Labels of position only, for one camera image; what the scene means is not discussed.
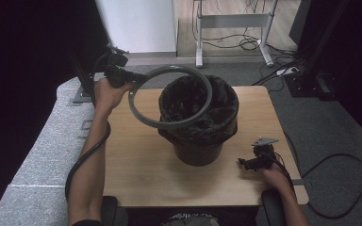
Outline person's left hand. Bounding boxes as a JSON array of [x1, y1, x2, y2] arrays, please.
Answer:
[[92, 77, 136, 118]]

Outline black chair armrest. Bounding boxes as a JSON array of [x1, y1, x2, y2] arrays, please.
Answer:
[[102, 196, 119, 226], [261, 187, 287, 226]]

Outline tangle of black cables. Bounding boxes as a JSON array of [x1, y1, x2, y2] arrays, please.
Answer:
[[190, 0, 300, 59]]

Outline black plastic garbage bag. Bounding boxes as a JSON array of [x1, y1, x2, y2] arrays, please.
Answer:
[[158, 74, 239, 147]]

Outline black power strip cable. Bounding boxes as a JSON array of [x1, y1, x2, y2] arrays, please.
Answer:
[[251, 59, 301, 87]]

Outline grey plastic bin ring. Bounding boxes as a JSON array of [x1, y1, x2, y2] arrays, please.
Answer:
[[127, 64, 214, 130]]

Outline white metal desk frame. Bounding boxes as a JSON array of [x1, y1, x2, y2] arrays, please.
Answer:
[[194, 0, 279, 69]]

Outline black plastic trash bin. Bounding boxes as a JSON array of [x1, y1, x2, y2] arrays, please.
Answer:
[[158, 74, 239, 167]]

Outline person's dark clothing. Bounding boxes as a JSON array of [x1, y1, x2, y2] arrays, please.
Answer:
[[126, 206, 260, 226]]

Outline person's right hand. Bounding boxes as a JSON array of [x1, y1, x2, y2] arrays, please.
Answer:
[[259, 162, 293, 193]]

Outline black looped floor cable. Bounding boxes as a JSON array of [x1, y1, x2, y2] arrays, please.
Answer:
[[301, 153, 362, 219]]

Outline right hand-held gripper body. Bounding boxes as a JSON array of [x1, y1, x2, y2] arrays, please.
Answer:
[[251, 137, 280, 170]]

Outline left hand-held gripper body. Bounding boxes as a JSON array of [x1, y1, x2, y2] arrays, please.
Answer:
[[103, 43, 130, 89]]

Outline white power strip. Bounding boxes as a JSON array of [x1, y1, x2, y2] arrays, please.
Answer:
[[276, 66, 300, 77]]

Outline black metal stand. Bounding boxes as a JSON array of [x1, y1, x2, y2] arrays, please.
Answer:
[[69, 53, 100, 104], [284, 0, 350, 102]]

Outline thin black floor cable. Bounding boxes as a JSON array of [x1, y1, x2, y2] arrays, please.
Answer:
[[268, 79, 287, 93]]

